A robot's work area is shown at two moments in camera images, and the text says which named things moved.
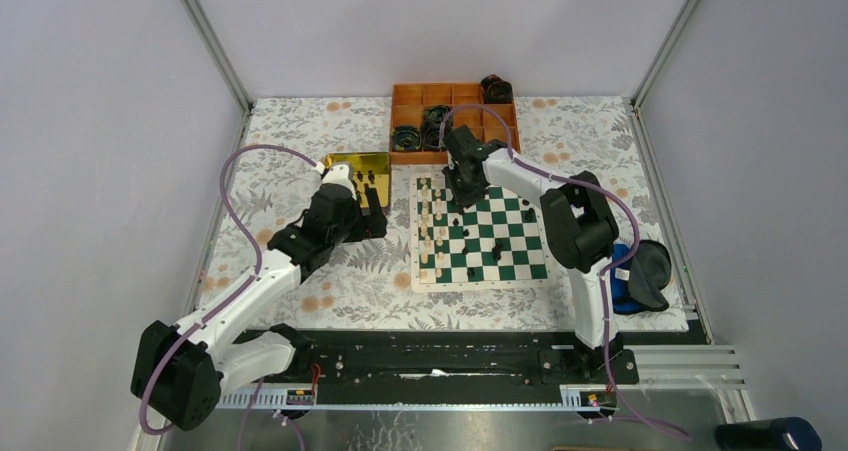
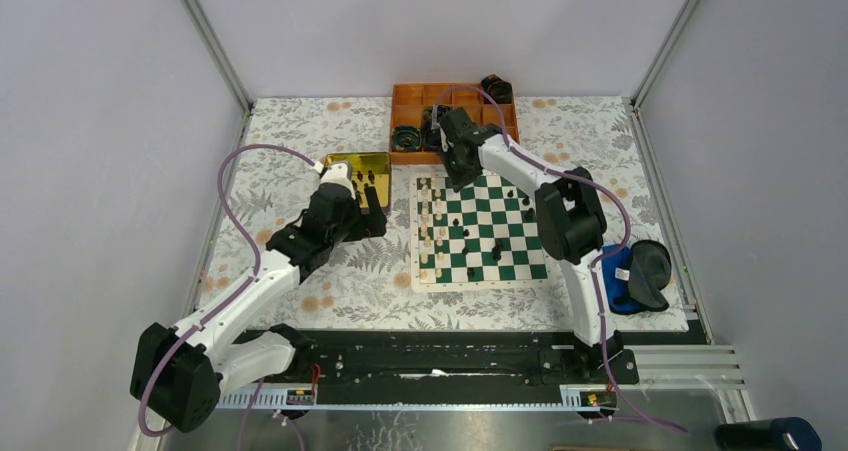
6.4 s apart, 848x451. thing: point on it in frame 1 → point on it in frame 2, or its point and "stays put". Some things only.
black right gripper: [462, 200] → [457, 182]
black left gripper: [373, 226] stays put
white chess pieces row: [432, 229] stays put
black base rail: [454, 361] stays put
